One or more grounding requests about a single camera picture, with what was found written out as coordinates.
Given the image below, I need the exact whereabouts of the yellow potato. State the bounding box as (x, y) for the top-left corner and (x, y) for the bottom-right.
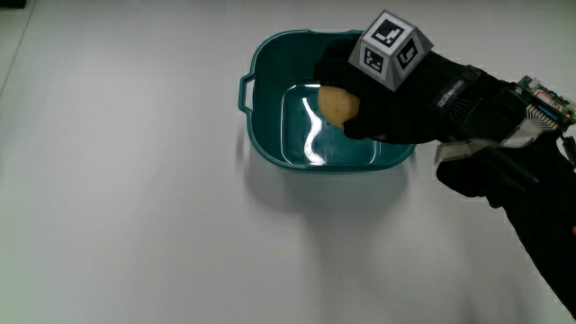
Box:
(317, 85), (362, 130)

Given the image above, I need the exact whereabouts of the teal plastic basin plate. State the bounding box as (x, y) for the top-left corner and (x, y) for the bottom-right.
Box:
(237, 29), (418, 173)

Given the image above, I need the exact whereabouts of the person's right forearm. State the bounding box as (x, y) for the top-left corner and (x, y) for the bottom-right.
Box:
(434, 130), (576, 319)

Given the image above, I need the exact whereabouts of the person's right hand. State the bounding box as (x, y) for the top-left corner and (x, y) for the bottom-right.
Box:
(313, 10), (576, 149)

